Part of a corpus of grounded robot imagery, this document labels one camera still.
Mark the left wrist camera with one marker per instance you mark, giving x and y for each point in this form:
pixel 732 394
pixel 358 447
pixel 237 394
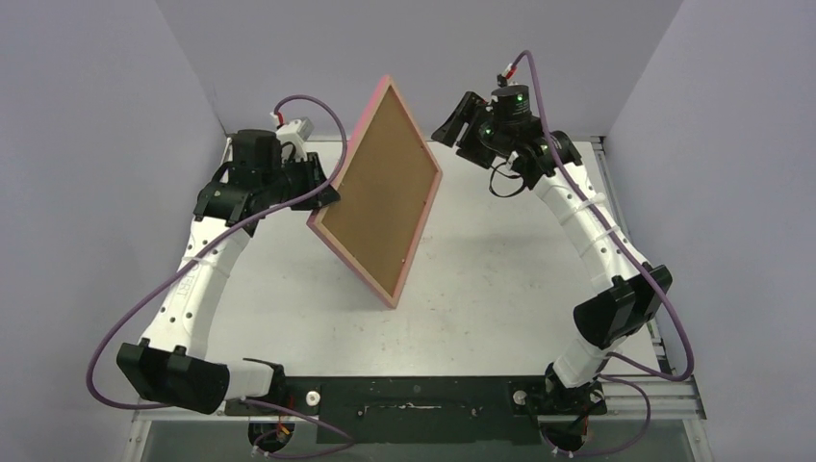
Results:
pixel 297 130

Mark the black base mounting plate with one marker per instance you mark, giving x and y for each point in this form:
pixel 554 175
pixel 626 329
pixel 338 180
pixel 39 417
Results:
pixel 386 424

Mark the pink wooden photo frame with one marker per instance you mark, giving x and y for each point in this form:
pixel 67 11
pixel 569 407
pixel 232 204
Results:
pixel 376 287

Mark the brown backing board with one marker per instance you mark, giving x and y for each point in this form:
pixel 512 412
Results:
pixel 382 191

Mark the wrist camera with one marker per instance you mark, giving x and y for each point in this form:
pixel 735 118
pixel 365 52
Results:
pixel 297 130
pixel 504 78

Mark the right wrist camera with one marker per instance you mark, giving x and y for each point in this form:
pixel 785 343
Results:
pixel 504 78

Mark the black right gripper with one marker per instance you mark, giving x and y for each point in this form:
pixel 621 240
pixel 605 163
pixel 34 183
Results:
pixel 464 119

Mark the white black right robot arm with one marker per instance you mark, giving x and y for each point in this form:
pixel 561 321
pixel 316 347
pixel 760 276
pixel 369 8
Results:
pixel 624 281

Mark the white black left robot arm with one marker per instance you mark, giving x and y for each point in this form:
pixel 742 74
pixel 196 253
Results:
pixel 260 170

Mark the aluminium front rail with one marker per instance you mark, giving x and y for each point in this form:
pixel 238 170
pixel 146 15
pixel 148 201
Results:
pixel 668 400

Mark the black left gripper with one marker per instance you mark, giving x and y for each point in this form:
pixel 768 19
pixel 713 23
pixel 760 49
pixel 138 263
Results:
pixel 310 167

